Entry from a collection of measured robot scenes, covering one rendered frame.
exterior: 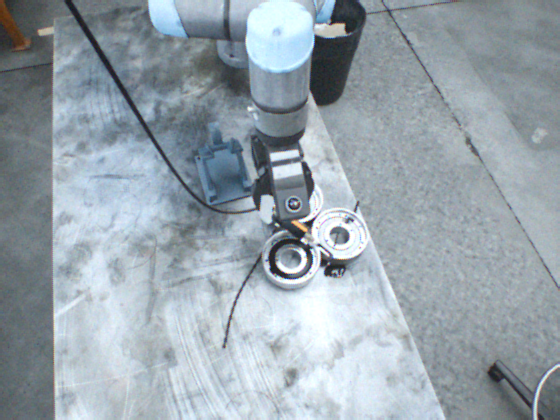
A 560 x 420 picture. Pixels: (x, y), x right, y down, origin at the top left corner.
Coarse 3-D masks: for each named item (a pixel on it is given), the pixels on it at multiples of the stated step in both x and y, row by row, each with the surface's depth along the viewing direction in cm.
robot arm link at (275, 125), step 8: (248, 112) 55; (256, 112) 55; (264, 112) 53; (296, 112) 53; (304, 112) 54; (256, 120) 55; (264, 120) 54; (272, 120) 53; (280, 120) 53; (288, 120) 53; (296, 120) 54; (304, 120) 55; (264, 128) 55; (272, 128) 54; (280, 128) 54; (288, 128) 54; (296, 128) 55; (272, 136) 56; (280, 136) 55; (288, 136) 56
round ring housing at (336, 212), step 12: (324, 216) 81; (336, 216) 81; (348, 216) 81; (312, 228) 79; (336, 228) 81; (348, 228) 80; (360, 228) 80; (348, 240) 80; (360, 240) 79; (324, 252) 76; (360, 252) 76
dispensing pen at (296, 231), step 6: (276, 216) 73; (276, 222) 74; (282, 222) 71; (288, 222) 71; (288, 228) 72; (294, 228) 72; (300, 228) 72; (294, 234) 72; (300, 234) 72; (306, 234) 74; (300, 240) 73; (312, 240) 75; (330, 252) 77
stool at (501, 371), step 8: (496, 360) 142; (496, 368) 141; (504, 368) 139; (552, 368) 121; (496, 376) 142; (504, 376) 139; (512, 376) 137; (544, 376) 120; (512, 384) 137; (520, 384) 136; (520, 392) 135; (528, 392) 135; (536, 392) 118; (528, 400) 134; (536, 400) 116; (536, 408) 115; (544, 408) 116; (536, 416) 114; (544, 416) 131; (552, 416) 115
